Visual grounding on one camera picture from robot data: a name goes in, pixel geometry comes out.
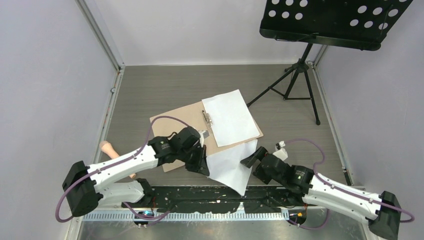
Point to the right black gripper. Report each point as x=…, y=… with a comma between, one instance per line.
x=258, y=154

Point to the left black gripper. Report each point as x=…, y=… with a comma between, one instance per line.
x=201, y=166

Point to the white paper sheets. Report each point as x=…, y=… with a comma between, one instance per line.
x=225, y=166

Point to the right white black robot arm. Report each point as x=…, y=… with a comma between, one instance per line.
x=381, y=212

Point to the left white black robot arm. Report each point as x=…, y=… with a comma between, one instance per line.
x=87, y=187

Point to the silver folder clip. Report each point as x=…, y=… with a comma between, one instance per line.
x=207, y=120

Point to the black music stand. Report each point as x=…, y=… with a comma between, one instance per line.
x=353, y=24

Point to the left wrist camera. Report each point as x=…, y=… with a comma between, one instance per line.
x=204, y=134

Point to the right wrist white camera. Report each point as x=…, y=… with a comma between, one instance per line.
x=280, y=151

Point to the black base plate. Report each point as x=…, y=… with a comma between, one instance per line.
x=217, y=199

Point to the aluminium frame rail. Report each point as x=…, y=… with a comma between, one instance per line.
x=298, y=214

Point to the beige handle tool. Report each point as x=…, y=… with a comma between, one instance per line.
x=107, y=148

